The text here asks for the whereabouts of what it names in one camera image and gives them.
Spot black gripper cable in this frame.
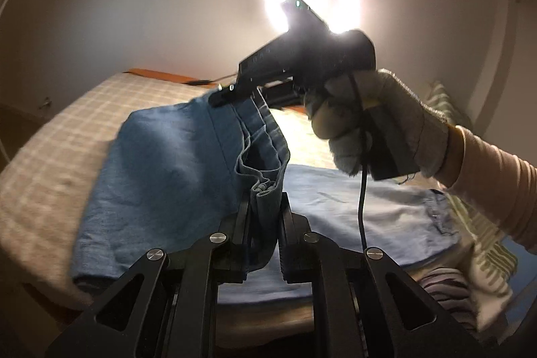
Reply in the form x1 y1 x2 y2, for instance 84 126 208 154
349 72 372 250

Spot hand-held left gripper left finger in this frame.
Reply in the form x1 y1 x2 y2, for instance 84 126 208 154
44 192 253 358

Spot blue denim pants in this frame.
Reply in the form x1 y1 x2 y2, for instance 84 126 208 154
71 90 459 305

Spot person's right forearm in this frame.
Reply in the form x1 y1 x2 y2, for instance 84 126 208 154
434 124 537 247

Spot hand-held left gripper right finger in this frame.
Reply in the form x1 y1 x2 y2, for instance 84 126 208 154
278 192 498 358

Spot person's right hand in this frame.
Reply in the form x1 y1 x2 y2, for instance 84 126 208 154
303 68 450 179

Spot black ring light cable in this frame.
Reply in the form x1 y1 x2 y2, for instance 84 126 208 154
189 73 238 87

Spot checked bed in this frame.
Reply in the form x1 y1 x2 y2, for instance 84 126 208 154
0 68 537 344

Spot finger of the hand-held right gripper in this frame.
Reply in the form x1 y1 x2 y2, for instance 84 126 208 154
263 83 305 108
208 83 261 108

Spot green patterned white pillow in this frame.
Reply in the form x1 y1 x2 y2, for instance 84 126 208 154
424 80 520 334

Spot black white striped cloth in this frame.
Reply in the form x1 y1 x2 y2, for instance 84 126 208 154
420 266 479 330

